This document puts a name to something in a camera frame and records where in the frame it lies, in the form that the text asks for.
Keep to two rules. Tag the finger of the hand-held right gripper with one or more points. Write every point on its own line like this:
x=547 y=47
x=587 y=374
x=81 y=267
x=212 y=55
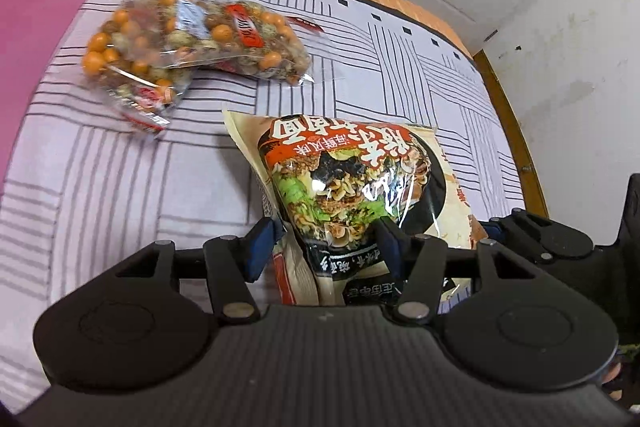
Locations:
x=545 y=234

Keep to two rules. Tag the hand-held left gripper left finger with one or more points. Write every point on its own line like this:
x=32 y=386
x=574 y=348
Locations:
x=260 y=248

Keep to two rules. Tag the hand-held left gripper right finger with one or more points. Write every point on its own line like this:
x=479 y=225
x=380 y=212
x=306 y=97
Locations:
x=389 y=241

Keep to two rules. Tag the beige instant noodle packet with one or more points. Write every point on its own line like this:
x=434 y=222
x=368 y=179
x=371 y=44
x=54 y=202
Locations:
x=350 y=167

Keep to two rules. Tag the pink cardboard box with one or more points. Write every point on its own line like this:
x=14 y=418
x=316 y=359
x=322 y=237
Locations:
x=40 y=17

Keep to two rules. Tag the striped bed sheet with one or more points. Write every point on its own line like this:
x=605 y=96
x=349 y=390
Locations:
x=150 y=177

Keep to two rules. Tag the clear coated peanut bag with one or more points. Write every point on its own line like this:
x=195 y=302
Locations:
x=255 y=37
x=135 y=52

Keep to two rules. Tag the orange blanket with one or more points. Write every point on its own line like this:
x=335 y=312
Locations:
x=400 y=4

